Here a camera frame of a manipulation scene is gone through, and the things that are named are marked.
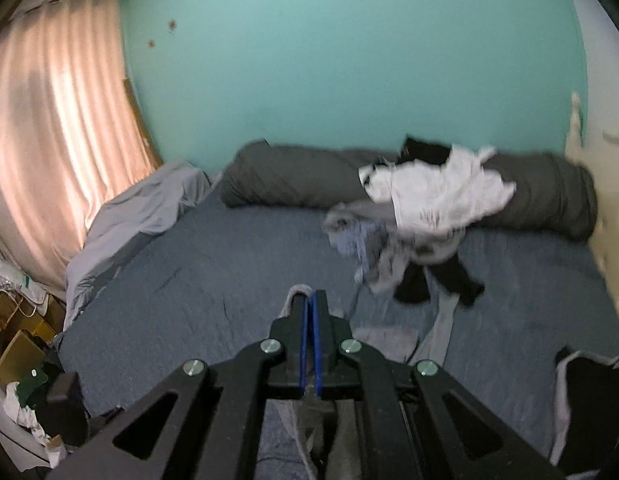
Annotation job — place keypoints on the wooden window frame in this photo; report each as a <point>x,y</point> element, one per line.
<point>144,130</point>

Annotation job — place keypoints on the grey sweatshirt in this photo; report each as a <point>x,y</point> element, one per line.
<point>389,342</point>

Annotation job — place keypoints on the bed with blue sheet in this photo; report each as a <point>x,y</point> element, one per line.
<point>189,285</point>

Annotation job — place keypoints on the pink curtain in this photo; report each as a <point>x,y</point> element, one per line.
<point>54,110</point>

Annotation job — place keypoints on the cream tufted headboard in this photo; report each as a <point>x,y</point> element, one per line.
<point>609,220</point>

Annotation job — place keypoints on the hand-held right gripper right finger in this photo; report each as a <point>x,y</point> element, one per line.
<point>318,340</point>

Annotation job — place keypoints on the brown paper bag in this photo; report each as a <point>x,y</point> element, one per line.
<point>34,320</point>

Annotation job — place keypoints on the white plastic bag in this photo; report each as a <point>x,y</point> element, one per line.
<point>9,280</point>

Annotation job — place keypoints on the dark green cap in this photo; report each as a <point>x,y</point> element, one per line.
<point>36,385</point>

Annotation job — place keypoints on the black and grey garment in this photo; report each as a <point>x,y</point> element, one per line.
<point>589,400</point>

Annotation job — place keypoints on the white t-shirt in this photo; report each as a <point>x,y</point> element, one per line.
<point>439,190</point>

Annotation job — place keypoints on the dark grey rolled duvet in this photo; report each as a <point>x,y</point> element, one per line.
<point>289,175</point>

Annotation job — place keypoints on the white crumpled cloth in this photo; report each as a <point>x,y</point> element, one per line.
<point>24,415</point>

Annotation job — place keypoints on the blue-grey crumpled cloth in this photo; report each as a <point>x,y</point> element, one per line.
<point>362,247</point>

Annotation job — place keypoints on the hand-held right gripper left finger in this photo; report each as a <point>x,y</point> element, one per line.
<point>303,340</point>

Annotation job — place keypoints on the cardboard box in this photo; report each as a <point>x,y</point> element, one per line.
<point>19,355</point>

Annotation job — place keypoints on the grey crumpled garment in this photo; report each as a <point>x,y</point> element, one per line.
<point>347,212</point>

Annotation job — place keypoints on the light grey blanket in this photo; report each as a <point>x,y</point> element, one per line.
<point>139,205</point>

